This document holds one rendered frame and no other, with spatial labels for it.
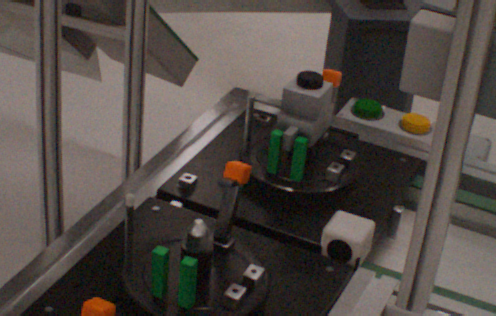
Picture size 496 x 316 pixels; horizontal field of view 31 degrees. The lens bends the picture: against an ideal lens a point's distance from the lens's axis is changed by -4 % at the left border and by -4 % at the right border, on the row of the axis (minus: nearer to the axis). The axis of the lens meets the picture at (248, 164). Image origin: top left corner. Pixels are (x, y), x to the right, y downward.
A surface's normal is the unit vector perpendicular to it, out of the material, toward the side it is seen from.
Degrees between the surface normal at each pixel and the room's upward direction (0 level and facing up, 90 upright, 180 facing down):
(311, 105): 90
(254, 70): 0
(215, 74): 0
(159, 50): 90
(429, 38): 90
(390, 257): 0
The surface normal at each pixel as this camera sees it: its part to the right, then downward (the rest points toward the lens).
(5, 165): 0.09, -0.85
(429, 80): -0.43, 0.43
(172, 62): 0.81, 0.36
